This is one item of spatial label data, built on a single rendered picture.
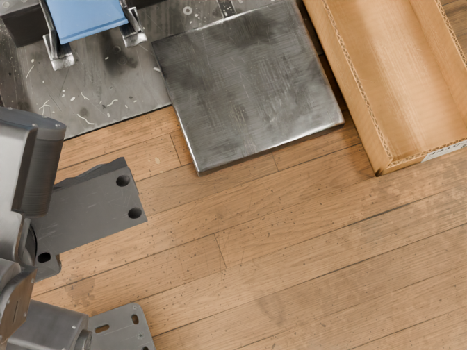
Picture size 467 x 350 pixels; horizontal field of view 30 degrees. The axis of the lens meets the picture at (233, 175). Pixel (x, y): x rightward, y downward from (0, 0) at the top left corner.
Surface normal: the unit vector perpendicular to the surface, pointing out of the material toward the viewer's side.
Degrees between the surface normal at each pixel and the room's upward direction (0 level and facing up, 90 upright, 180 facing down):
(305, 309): 0
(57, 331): 38
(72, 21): 0
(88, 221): 29
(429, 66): 0
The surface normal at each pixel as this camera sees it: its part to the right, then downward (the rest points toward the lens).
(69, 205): 0.20, 0.22
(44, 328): 0.18, -0.77
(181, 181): 0.03, -0.25
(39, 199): 0.80, 0.30
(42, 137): 0.66, 0.29
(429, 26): -0.94, 0.33
